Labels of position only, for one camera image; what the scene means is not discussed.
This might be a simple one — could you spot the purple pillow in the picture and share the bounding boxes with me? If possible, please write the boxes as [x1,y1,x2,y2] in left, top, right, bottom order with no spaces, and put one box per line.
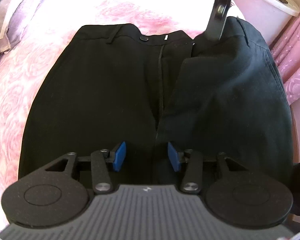
[0,0,56,58]

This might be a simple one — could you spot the pink floral bedspread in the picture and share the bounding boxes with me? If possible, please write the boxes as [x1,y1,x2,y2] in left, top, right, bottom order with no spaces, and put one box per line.
[0,0,214,231]

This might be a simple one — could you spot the black trousers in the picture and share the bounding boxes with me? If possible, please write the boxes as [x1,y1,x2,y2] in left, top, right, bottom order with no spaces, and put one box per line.
[19,17,293,183]

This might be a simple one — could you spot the pink curtain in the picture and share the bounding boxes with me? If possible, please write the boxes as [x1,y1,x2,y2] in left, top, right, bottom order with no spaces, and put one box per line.
[271,14,300,104]

